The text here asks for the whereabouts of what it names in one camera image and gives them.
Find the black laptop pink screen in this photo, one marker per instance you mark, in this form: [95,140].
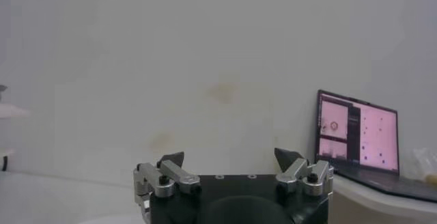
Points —
[375,136]

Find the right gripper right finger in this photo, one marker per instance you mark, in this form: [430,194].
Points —
[297,170]

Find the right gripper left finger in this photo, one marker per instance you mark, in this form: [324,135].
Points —
[177,175]

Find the clear plastic bag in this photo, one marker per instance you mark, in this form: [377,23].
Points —
[423,164]

